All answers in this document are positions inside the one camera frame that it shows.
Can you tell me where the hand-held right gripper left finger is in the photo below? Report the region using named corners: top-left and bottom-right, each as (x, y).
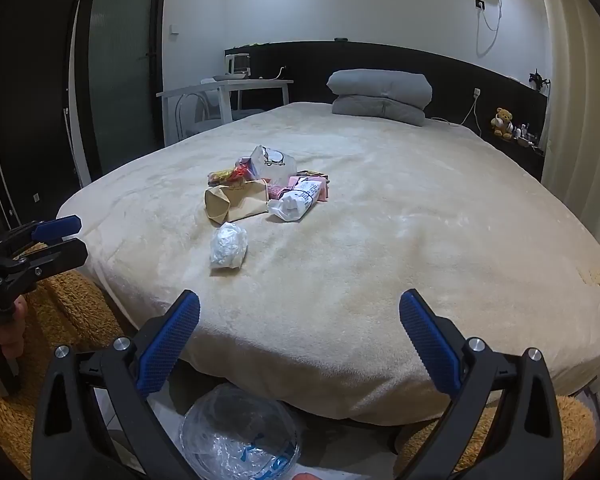
top-left (31, 289), bottom-right (202, 480)

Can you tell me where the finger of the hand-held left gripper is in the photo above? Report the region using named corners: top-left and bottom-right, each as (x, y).
top-left (0, 238), bottom-right (88, 294)
top-left (0, 215), bottom-right (83, 259)

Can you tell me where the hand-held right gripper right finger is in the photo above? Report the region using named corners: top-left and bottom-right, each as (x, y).
top-left (398, 289), bottom-right (566, 480)

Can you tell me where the white plastic bag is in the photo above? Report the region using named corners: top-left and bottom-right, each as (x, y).
top-left (209, 222), bottom-right (249, 271)

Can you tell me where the clear plastic bag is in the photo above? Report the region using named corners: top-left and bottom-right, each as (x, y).
top-left (179, 384), bottom-right (306, 480)

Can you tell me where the brown paper bag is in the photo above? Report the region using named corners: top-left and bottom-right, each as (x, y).
top-left (203, 180), bottom-right (272, 224)

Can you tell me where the red snack wrapper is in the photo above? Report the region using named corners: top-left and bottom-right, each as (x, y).
top-left (207, 157), bottom-right (256, 186)

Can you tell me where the white labelled package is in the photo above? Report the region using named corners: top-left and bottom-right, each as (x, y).
top-left (267, 180), bottom-right (326, 222)

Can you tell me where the pink packet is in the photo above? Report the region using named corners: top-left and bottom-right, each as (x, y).
top-left (267, 170), bottom-right (331, 206)

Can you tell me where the clear plastic cup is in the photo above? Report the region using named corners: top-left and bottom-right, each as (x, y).
top-left (250, 145), bottom-right (297, 188)

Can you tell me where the person's left hand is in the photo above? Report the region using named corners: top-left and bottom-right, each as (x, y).
top-left (0, 296), bottom-right (29, 362)

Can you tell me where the yellow shaggy rug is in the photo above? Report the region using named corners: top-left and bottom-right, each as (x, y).
top-left (0, 245), bottom-right (600, 480)

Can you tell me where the black wardrobe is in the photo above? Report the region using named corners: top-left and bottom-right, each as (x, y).
top-left (0, 0), bottom-right (95, 228)

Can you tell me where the frosted glass door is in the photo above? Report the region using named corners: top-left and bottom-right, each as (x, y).
top-left (87, 0), bottom-right (163, 181)

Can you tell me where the chair with grey cushion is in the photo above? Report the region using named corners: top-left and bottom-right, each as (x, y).
top-left (175, 92), bottom-right (266, 141)

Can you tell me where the white table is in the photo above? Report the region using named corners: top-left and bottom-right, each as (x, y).
top-left (156, 79), bottom-right (295, 148)

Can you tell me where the cluster of small bottles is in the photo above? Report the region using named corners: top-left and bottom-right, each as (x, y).
top-left (514, 122), bottom-right (542, 150)

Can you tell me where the yellow teddy bear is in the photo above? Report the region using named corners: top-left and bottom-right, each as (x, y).
top-left (490, 106), bottom-right (516, 141)

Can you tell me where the grey pillow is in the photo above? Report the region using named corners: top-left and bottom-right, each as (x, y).
top-left (331, 95), bottom-right (426, 127)

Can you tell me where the white countertop appliance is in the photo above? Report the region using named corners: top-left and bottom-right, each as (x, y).
top-left (224, 52), bottom-right (251, 80)

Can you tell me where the grey folded quilt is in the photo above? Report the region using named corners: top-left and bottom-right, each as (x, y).
top-left (326, 69), bottom-right (433, 108)

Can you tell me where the black headboard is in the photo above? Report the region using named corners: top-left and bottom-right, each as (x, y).
top-left (225, 40), bottom-right (548, 183)

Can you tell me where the cream curtain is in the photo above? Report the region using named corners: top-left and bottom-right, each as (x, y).
top-left (535, 0), bottom-right (600, 281)

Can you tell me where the thin white charger cable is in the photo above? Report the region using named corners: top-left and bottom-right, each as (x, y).
top-left (430, 94), bottom-right (479, 126)

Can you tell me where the white looped power cable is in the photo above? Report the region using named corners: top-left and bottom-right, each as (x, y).
top-left (476, 0), bottom-right (504, 56)

